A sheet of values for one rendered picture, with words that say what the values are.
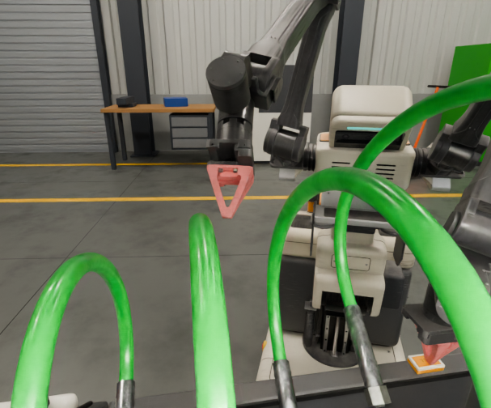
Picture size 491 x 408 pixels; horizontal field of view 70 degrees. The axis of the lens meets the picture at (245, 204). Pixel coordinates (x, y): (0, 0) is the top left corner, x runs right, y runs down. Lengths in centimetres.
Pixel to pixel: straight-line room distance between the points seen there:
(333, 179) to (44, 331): 16
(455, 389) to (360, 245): 55
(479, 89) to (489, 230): 36
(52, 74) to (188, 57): 230
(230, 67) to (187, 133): 474
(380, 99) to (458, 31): 654
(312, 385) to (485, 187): 40
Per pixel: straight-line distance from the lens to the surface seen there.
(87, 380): 207
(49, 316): 20
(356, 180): 18
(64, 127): 709
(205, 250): 16
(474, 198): 58
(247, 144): 49
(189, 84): 647
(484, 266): 58
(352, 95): 103
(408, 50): 711
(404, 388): 72
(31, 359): 20
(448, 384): 77
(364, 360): 40
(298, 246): 147
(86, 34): 680
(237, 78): 50
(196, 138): 526
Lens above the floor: 143
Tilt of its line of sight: 21 degrees down
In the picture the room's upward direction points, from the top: straight up
